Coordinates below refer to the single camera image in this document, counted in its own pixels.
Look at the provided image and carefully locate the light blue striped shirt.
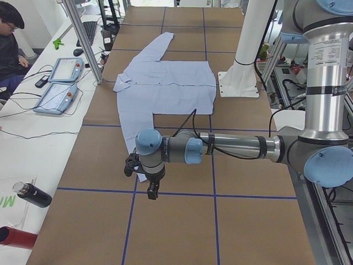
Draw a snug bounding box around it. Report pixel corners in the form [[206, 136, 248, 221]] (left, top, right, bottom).
[[113, 31, 217, 183]]

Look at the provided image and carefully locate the black bottle with clear cap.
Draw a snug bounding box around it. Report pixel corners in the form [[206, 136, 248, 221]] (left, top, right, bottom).
[[13, 182, 52, 208]]

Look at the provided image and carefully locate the white side table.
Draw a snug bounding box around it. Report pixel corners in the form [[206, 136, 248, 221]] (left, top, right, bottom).
[[0, 15, 111, 265]]

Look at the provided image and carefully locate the lower blue teach pendant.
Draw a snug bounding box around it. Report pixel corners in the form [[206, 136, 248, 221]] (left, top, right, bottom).
[[33, 82, 78, 115]]

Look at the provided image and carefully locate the blue teach pendant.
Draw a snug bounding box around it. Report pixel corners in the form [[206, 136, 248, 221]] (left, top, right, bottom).
[[48, 57, 84, 83], [33, 82, 78, 115]]

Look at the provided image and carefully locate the white central pillar with base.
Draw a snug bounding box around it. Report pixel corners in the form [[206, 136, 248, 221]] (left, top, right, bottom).
[[218, 0, 277, 98]]

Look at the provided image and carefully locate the red cylinder bottle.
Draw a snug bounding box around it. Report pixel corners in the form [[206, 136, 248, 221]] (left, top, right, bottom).
[[1, 226, 38, 250]]

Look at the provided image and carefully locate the upper blue teach pendant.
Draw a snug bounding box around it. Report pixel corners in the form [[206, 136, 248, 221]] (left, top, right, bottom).
[[48, 57, 84, 83]]

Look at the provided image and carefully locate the black mobile phone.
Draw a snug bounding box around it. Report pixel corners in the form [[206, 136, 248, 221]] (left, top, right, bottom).
[[34, 75, 49, 88]]

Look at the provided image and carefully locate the black computer mouse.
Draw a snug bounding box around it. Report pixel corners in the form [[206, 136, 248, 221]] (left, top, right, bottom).
[[73, 49, 84, 57]]

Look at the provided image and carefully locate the black keyboard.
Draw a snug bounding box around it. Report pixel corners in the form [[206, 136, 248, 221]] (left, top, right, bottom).
[[82, 21, 97, 45]]

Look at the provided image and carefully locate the green plastic clip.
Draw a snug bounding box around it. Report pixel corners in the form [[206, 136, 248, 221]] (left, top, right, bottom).
[[53, 38, 64, 50]]

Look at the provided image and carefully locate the seated person in black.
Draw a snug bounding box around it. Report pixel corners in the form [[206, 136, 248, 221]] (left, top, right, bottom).
[[1, 1, 30, 100]]

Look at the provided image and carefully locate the aluminium frame post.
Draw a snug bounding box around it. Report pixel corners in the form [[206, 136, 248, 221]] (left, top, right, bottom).
[[62, 0, 103, 84]]

